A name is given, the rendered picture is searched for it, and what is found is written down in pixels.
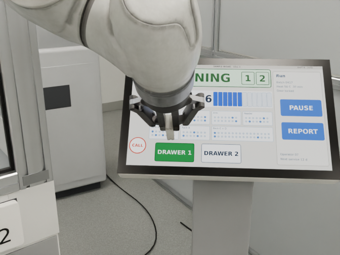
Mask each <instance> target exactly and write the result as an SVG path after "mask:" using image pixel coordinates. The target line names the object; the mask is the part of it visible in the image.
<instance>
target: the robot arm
mask: <svg viewBox="0 0 340 255"><path fill-rule="evenodd" d="M3 1H4V2H5V3H6V4H7V5H8V6H9V7H10V8H11V9H13V10H14V11H15V12H17V13H18V14H19V15H21V16H22V17H23V18H25V19H27V20H28V21H30V22H32V23H34V24H36V25H38V26H40V27H42V28H43V29H45V30H47V31H49V32H51V33H53V34H55V35H57V36H59V37H61V38H63V39H65V40H68V41H71V42H73V43H77V44H79V45H82V46H84V47H86V48H88V49H90V50H92V51H94V52H95V53H97V54H98V55H100V56H102V57H103V58H105V59H106V60H107V61H109V62H110V63H112V64H113V65H114V66H116V67H117V68H118V69H119V70H120V71H122V72H123V73H124V74H125V75H126V76H128V77H131V78H132V80H133V82H134V85H135V88H136V91H137V93H138V95H139V97H138V96H136V95H130V105H129V110H130V111H133V112H135V113H137V114H138V115H139V116H140V117H141V118H142V119H143V120H144V121H145V122H146V123H147V124H148V125H149V126H150V127H155V126H156V125H159V127H160V130H161V131H166V137H167V140H170V139H171V140H174V139H175V131H179V130H180V125H181V124H183V126H188V125H189V124H190V122H191V121H192V120H193V118H194V117H195V115H196V114H197V112H198V111H200V110H201V109H203V108H205V104H204V93H198V94H196V95H192V92H191V91H192V88H193V85H194V73H195V68H196V66H197V64H198V61H199V57H200V52H201V45H202V26H201V17H200V11H199V6H198V2H197V0H3ZM185 106H186V107H185ZM183 107H185V109H184V111H183V112H182V115H179V110H180V109H181V108H183ZM154 111H155V112H156V113H155V112H154ZM166 113H171V114H170V115H168V114H166Z"/></svg>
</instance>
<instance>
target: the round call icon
mask: <svg viewBox="0 0 340 255"><path fill-rule="evenodd" d="M146 150H147V137H130V136H129V148H128V154H146Z"/></svg>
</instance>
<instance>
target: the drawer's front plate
mask: <svg viewBox="0 0 340 255"><path fill-rule="evenodd" d="M3 228H7V229H9V234H8V236H7V237H6V238H5V240H4V241H3V242H5V241H7V240H11V241H9V242H7V243H4V244H1V245H0V252H3V251H6V250H8V249H11V248H14V247H16V246H20V245H22V244H23V243H24V236H23V229H22V222H21V215H20V208H19V204H18V202H17V201H16V200H11V201H7V202H4V203H1V204H0V230H1V229H3ZM6 233H7V231H6V230H3V231H1V232H0V242H1V241H2V240H3V238H4V237H5V235H6Z"/></svg>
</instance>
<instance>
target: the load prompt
mask: <svg viewBox="0 0 340 255"><path fill-rule="evenodd" d="M193 86H194V87H228V88H272V82H271V70H270V69H217V68H196V69H195V73H194V85H193Z"/></svg>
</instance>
